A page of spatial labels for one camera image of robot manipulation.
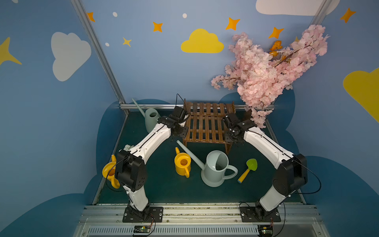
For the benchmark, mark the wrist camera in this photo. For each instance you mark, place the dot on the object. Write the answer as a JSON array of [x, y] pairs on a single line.
[[231, 120], [180, 114]]

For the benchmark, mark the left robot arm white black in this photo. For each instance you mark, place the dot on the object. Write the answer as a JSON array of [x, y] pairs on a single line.
[[130, 169]]

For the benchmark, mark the aluminium back rail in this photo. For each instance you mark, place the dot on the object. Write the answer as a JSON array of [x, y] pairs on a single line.
[[171, 106]]

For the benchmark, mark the green yellow toy shovel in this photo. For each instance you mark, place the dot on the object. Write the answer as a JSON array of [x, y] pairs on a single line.
[[252, 165]]

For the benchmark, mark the yellow watering can at left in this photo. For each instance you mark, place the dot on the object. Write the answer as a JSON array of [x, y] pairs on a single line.
[[108, 172]]

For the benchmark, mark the right circuit board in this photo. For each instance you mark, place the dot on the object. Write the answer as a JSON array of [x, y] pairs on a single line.
[[265, 231]]

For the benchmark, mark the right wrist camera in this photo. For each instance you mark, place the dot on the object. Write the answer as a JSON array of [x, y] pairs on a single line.
[[231, 120]]

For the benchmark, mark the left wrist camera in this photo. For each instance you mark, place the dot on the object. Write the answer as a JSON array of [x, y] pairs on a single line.
[[180, 114]]

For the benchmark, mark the circuit board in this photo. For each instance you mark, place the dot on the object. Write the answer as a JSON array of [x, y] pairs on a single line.
[[265, 231], [142, 230]]

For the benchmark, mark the left circuit board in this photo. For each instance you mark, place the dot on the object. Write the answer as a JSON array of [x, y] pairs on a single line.
[[142, 230]]

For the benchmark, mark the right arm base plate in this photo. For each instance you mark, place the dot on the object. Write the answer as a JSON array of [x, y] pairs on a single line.
[[258, 214]]

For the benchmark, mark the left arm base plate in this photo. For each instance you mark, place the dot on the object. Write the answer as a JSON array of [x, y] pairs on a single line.
[[150, 213]]

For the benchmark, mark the large light blue watering can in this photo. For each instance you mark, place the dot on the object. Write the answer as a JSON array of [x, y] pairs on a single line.
[[216, 169]]

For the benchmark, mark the small yellow watering can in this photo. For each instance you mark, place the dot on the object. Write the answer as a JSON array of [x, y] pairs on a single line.
[[182, 163]]

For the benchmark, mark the aluminium front rail frame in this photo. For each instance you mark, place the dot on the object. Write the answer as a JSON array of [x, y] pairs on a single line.
[[201, 220]]

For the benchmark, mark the green watering can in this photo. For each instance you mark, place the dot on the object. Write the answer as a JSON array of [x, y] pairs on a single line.
[[151, 117]]

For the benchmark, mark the pink cherry blossom tree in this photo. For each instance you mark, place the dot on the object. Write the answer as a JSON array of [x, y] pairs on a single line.
[[260, 77]]

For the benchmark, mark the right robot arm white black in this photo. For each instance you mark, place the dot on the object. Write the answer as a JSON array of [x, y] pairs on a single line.
[[291, 170]]

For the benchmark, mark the brown wooden slatted shelf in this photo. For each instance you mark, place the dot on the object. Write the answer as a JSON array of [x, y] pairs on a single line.
[[206, 123]]

